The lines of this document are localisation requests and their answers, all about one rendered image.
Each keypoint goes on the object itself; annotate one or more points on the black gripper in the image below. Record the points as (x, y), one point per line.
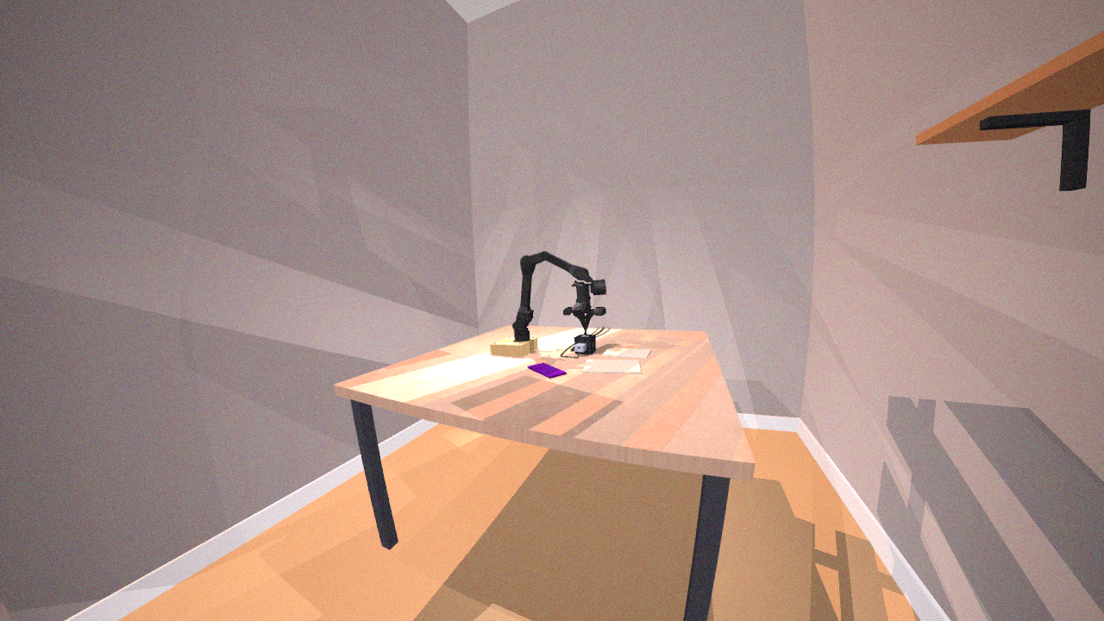
(585, 320)

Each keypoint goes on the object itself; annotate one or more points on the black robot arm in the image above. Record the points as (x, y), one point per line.
(528, 264)

